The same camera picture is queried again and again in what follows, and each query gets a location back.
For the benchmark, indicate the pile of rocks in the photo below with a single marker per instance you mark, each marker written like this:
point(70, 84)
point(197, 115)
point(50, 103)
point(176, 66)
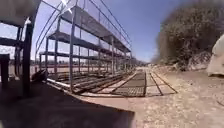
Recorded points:
point(196, 61)

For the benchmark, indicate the dark metal post structure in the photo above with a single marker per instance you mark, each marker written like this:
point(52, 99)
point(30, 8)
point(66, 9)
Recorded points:
point(26, 56)

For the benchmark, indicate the dry bushes on slope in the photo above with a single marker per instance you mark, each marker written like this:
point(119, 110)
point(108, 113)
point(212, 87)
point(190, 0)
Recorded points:
point(190, 30)

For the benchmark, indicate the brown dirt ground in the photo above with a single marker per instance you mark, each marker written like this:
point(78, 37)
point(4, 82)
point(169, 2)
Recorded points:
point(186, 106)

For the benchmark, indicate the metal frame rack structure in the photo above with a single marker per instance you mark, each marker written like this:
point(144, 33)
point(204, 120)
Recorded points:
point(83, 50)

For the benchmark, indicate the pale large boulder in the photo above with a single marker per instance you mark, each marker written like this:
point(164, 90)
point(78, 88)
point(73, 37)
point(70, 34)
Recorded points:
point(216, 60)

